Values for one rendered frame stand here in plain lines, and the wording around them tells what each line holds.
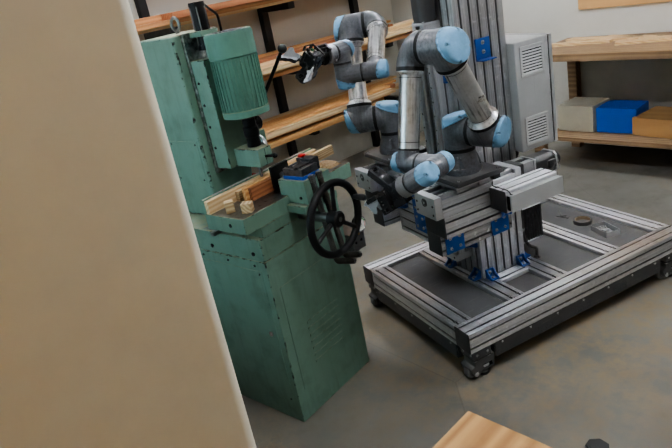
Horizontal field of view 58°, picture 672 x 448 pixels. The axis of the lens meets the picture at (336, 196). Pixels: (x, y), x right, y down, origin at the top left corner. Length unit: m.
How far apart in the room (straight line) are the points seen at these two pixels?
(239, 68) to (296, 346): 1.06
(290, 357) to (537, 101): 1.47
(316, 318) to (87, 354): 2.04
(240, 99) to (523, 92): 1.19
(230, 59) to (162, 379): 1.79
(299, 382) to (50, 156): 2.13
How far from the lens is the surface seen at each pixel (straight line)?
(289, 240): 2.28
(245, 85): 2.22
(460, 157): 2.37
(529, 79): 2.72
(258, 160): 2.30
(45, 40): 0.43
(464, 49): 2.05
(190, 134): 2.44
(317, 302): 2.45
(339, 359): 2.64
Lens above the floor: 1.61
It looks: 19 degrees down
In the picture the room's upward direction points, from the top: 11 degrees counter-clockwise
